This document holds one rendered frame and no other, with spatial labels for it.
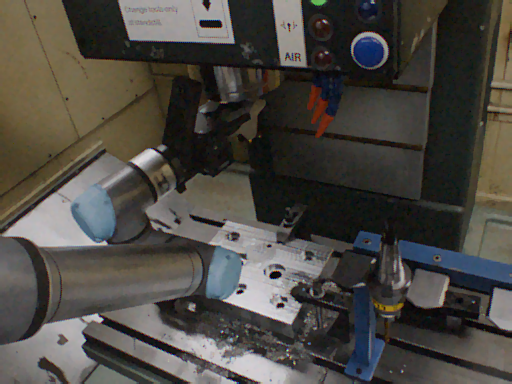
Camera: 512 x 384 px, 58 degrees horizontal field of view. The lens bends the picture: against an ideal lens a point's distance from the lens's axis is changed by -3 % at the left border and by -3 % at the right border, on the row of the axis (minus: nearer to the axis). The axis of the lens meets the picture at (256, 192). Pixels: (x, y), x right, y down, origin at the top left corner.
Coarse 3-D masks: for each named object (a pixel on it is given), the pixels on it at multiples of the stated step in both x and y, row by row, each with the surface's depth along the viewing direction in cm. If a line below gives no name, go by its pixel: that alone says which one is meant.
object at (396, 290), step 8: (368, 272) 69; (408, 272) 68; (368, 280) 69; (376, 280) 68; (408, 280) 67; (368, 288) 70; (376, 288) 67; (384, 288) 68; (392, 288) 67; (400, 288) 66; (376, 296) 68; (392, 296) 68; (400, 296) 67
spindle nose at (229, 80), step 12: (192, 72) 75; (204, 72) 73; (216, 72) 72; (228, 72) 71; (240, 72) 72; (252, 72) 72; (264, 72) 73; (276, 72) 75; (204, 84) 74; (216, 84) 73; (228, 84) 73; (240, 84) 73; (252, 84) 73; (264, 84) 74; (276, 84) 76; (204, 96) 76; (216, 96) 75; (228, 96) 74; (240, 96) 74; (252, 96) 74
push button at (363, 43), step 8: (360, 40) 44; (368, 40) 43; (376, 40) 43; (360, 48) 44; (368, 48) 44; (376, 48) 43; (360, 56) 45; (368, 56) 44; (376, 56) 44; (360, 64) 45; (368, 64) 45; (376, 64) 44
